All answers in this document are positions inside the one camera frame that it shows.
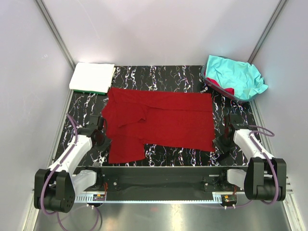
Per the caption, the red t shirt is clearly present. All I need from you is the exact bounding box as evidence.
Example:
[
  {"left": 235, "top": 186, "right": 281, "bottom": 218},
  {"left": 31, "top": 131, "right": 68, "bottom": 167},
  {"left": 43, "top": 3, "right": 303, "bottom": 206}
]
[{"left": 102, "top": 88, "right": 215, "bottom": 164}]

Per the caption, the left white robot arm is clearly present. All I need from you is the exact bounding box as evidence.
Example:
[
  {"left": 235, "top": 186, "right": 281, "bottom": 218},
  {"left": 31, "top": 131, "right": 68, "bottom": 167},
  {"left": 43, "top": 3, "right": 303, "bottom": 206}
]
[{"left": 34, "top": 115, "right": 111, "bottom": 215}]

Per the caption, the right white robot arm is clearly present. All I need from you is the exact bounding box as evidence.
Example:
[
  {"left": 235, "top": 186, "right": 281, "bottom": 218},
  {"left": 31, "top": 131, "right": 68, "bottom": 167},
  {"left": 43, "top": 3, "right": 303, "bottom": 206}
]
[{"left": 213, "top": 114, "right": 286, "bottom": 205}]

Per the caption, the crimson t shirt in basket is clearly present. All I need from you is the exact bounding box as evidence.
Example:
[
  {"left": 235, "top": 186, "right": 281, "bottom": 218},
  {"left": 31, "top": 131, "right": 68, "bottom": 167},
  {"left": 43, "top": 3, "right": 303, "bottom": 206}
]
[{"left": 205, "top": 77, "right": 235, "bottom": 95}]

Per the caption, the folded white t shirt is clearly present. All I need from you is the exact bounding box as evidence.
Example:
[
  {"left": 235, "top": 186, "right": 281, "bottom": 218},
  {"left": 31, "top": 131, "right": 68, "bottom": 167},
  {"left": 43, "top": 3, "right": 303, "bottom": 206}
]
[{"left": 69, "top": 63, "right": 116, "bottom": 93}]

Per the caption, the teal t shirt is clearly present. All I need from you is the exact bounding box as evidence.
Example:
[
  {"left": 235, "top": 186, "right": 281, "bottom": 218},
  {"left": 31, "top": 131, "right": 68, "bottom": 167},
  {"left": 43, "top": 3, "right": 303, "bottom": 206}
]
[{"left": 205, "top": 55, "right": 268, "bottom": 100}]

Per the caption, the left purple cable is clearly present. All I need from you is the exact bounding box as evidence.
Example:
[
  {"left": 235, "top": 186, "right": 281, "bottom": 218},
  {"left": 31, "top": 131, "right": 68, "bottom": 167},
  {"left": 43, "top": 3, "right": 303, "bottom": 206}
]
[{"left": 40, "top": 113, "right": 103, "bottom": 231}]

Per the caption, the left cable duct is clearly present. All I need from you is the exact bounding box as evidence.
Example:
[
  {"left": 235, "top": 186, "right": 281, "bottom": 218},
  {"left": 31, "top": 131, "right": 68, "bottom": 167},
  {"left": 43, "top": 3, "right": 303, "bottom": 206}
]
[{"left": 75, "top": 193, "right": 106, "bottom": 203}]

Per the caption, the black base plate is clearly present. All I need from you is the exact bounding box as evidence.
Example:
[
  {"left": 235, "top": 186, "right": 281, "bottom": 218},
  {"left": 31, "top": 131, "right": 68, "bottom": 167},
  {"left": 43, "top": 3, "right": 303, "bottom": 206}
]
[{"left": 85, "top": 166, "right": 244, "bottom": 203}]

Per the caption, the aluminium cross rail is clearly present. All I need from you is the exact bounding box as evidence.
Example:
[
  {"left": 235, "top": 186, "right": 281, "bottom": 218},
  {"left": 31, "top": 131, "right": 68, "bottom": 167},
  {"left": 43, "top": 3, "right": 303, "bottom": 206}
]
[{"left": 286, "top": 176, "right": 293, "bottom": 194}]

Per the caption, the right aluminium frame post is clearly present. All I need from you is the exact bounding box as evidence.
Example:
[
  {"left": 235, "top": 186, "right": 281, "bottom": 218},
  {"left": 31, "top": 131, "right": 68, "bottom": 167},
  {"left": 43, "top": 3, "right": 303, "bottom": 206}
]
[{"left": 247, "top": 0, "right": 288, "bottom": 64}]

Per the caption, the aluminium frame post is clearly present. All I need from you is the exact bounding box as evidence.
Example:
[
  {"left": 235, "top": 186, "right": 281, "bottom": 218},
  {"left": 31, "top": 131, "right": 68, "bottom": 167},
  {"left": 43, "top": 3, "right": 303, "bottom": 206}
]
[
  {"left": 247, "top": 0, "right": 288, "bottom": 64},
  {"left": 34, "top": 0, "right": 76, "bottom": 70}
]

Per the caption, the left aluminium frame post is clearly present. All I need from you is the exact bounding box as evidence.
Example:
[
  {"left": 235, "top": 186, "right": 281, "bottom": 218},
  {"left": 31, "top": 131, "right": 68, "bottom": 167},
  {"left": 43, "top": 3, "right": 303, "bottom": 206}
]
[{"left": 34, "top": 0, "right": 76, "bottom": 70}]

